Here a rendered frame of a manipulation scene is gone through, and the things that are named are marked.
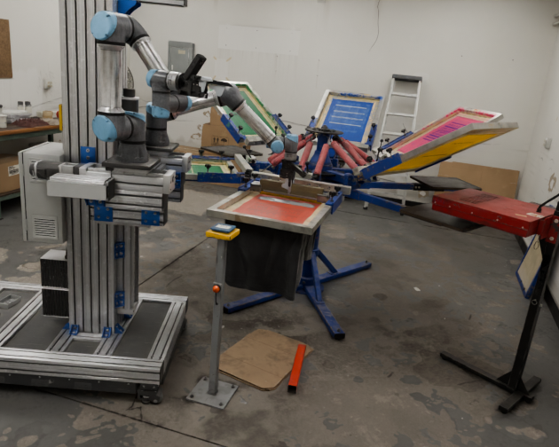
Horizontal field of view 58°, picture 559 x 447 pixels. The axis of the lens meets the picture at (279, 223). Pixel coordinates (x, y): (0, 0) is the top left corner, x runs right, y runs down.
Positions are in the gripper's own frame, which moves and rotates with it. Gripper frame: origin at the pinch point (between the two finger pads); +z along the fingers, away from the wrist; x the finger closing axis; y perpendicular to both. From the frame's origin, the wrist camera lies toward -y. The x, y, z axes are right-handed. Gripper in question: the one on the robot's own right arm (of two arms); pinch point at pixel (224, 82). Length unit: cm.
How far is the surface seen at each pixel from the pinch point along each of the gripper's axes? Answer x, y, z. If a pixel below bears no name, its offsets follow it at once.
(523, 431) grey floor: -116, 153, 143
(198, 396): -46, 162, -19
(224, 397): -53, 161, -6
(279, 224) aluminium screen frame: -61, 62, 7
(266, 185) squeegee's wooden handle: -113, 51, -29
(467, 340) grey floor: -202, 141, 105
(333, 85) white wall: -505, -55, -136
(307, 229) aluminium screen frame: -63, 62, 22
